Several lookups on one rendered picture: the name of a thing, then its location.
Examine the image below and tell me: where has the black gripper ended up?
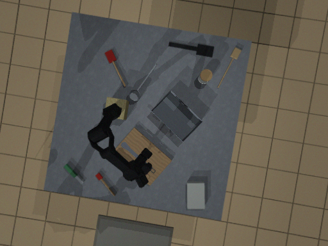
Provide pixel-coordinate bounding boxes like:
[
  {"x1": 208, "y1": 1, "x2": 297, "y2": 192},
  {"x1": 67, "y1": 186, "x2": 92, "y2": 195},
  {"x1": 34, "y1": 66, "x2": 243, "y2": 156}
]
[{"x1": 134, "y1": 148, "x2": 152, "y2": 167}]

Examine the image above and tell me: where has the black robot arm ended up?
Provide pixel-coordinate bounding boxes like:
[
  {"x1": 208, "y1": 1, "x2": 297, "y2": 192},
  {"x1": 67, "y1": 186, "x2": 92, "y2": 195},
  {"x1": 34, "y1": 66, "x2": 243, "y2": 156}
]
[{"x1": 88, "y1": 103, "x2": 152, "y2": 188}]

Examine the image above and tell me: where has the red spatula with wooden handle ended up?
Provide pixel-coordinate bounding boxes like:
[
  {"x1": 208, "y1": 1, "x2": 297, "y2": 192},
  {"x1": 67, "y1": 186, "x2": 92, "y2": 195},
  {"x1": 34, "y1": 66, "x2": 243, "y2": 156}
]
[{"x1": 105, "y1": 50, "x2": 126, "y2": 87}]

